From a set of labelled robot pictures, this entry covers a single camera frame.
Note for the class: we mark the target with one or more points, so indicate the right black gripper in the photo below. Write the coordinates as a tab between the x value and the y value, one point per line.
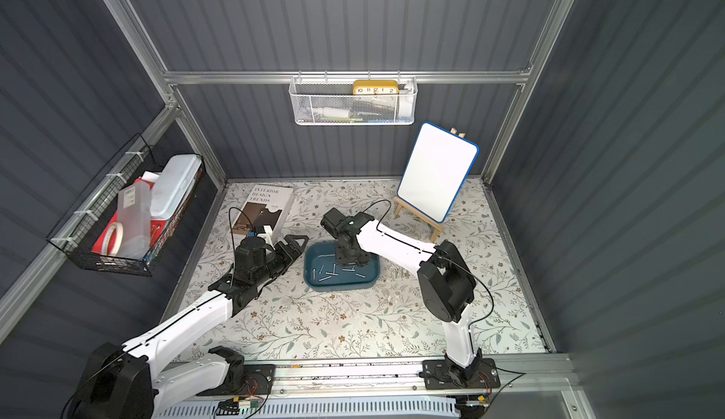
345	248

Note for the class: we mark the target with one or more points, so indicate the red box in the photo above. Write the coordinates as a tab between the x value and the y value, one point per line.
158	229

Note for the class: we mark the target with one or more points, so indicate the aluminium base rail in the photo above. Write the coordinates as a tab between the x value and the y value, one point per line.
385	386

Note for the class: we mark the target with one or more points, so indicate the white plastic case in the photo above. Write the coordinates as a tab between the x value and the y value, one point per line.
172	185

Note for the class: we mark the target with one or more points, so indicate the black wire side basket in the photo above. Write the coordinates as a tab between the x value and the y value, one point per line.
76	237

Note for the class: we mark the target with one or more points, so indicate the yellow digital clock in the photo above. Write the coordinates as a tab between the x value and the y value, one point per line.
371	87

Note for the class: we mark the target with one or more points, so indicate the blue framed whiteboard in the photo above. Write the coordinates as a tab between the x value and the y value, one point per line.
437	172

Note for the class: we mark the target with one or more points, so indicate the translucent plastic container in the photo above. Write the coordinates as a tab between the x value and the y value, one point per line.
133	212

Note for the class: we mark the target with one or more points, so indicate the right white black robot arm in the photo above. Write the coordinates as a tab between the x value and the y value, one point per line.
445	282

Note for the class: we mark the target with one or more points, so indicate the teal plastic storage tray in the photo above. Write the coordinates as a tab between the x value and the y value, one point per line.
321	256

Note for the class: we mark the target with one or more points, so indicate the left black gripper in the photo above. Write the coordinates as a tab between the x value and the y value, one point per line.
280	254

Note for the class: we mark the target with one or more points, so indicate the small wooden easel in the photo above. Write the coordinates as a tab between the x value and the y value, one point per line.
419	215

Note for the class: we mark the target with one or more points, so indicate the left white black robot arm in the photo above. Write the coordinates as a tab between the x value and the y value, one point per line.
134	380

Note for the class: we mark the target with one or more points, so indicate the interior design trends book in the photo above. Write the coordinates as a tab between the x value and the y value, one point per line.
263	202

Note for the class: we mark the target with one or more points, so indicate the white tape roll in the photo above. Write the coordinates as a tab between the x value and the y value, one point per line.
113	240

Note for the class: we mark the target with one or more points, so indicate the white wire wall basket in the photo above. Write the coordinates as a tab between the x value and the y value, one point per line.
325	102

